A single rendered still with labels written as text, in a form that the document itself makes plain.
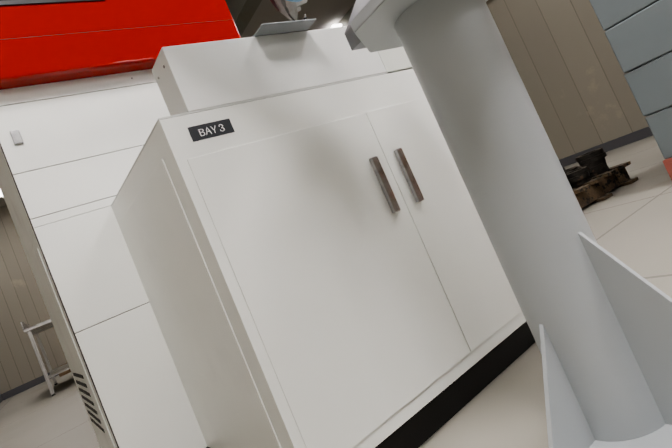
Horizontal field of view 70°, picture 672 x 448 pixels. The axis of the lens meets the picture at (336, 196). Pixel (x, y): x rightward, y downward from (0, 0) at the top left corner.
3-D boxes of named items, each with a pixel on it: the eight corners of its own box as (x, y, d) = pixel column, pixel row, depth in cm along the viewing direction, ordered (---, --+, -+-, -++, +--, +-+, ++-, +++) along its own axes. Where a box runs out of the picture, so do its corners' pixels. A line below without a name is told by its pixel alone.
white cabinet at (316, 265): (217, 475, 135) (110, 207, 140) (436, 322, 191) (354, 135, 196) (336, 547, 83) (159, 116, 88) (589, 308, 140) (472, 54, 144)
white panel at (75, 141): (33, 230, 130) (-20, 96, 133) (281, 156, 178) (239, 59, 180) (33, 227, 128) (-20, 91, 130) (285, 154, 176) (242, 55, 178)
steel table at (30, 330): (49, 398, 558) (19, 322, 563) (52, 386, 711) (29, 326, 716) (110, 368, 594) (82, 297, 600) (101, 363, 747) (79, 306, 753)
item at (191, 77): (175, 130, 101) (150, 70, 101) (366, 88, 133) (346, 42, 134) (187, 112, 93) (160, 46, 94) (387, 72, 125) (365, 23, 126)
